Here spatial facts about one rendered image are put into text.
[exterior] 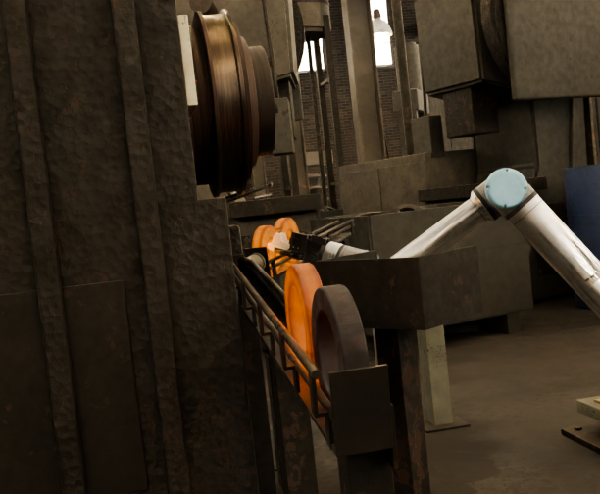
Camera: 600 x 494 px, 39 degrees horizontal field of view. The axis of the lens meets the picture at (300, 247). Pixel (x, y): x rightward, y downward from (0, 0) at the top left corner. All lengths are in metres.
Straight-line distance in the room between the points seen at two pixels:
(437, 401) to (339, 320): 2.03
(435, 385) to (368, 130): 8.29
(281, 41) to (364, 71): 6.37
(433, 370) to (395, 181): 3.42
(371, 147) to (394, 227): 6.83
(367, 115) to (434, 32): 5.28
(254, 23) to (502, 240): 1.85
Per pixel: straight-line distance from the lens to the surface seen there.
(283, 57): 4.89
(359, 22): 11.35
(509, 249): 4.77
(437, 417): 3.07
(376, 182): 6.50
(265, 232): 2.66
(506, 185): 2.50
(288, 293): 1.34
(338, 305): 1.07
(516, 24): 5.52
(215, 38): 2.05
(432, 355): 3.02
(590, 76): 5.95
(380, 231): 4.29
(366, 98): 11.19
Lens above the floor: 0.84
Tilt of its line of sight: 3 degrees down
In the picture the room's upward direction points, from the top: 6 degrees counter-clockwise
